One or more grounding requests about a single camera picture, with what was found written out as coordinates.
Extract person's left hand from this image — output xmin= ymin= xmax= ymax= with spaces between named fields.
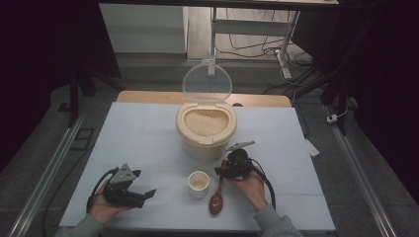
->
xmin=88 ymin=185 xmax=133 ymax=227

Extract white cup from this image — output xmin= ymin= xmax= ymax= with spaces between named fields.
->
xmin=188 ymin=170 xmax=210 ymax=199

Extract left hand-held gripper cable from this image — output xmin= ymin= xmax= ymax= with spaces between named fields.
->
xmin=85 ymin=167 xmax=120 ymax=214

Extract brown wooden spoon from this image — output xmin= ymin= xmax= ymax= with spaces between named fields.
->
xmin=209 ymin=160 xmax=228 ymax=216

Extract black floor cables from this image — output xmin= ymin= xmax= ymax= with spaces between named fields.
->
xmin=215 ymin=8 xmax=317 ymax=95

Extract right hand-held gripper cable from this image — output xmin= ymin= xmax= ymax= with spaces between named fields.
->
xmin=248 ymin=157 xmax=277 ymax=211

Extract cream rice container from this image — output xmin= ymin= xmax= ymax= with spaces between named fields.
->
xmin=175 ymin=58 xmax=238 ymax=161

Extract heap of uncooked rice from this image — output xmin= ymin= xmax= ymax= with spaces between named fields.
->
xmin=183 ymin=109 xmax=230 ymax=137

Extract hand-held gripper cable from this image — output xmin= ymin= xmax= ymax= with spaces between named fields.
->
xmin=248 ymin=157 xmax=277 ymax=211
xmin=85 ymin=167 xmax=120 ymax=214

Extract white metal desk frame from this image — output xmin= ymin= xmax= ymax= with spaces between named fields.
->
xmin=209 ymin=6 xmax=302 ymax=80

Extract black curtain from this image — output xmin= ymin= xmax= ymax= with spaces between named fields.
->
xmin=293 ymin=0 xmax=419 ymax=205
xmin=0 ymin=0 xmax=115 ymax=172

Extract wooden table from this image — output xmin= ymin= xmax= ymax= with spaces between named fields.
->
xmin=117 ymin=90 xmax=293 ymax=109

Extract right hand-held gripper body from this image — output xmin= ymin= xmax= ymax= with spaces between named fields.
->
xmin=224 ymin=140 xmax=257 ymax=181

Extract white paper tag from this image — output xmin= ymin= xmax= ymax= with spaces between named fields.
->
xmin=304 ymin=137 xmax=321 ymax=158

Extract aluminium rail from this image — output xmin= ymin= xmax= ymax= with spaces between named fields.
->
xmin=8 ymin=110 xmax=87 ymax=237
xmin=330 ymin=126 xmax=398 ymax=237

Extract black metal stand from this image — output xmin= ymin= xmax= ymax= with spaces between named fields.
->
xmin=67 ymin=63 xmax=124 ymax=128

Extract person's right hand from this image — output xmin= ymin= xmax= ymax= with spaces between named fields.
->
xmin=226 ymin=170 xmax=269 ymax=212

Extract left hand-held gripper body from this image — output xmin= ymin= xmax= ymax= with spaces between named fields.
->
xmin=102 ymin=163 xmax=148 ymax=209

